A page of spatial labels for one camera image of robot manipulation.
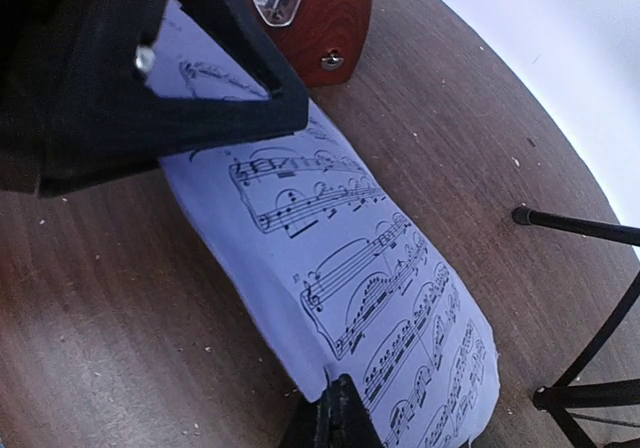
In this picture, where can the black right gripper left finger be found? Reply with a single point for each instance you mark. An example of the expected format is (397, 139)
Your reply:
(301, 431)

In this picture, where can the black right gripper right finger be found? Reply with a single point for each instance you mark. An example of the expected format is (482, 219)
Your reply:
(342, 420)

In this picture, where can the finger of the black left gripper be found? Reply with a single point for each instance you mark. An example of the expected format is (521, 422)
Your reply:
(77, 108)

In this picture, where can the white sheet music page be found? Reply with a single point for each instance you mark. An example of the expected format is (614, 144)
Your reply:
(339, 280)

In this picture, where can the brown wooden metronome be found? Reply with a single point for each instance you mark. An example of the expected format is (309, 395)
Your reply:
(321, 39)

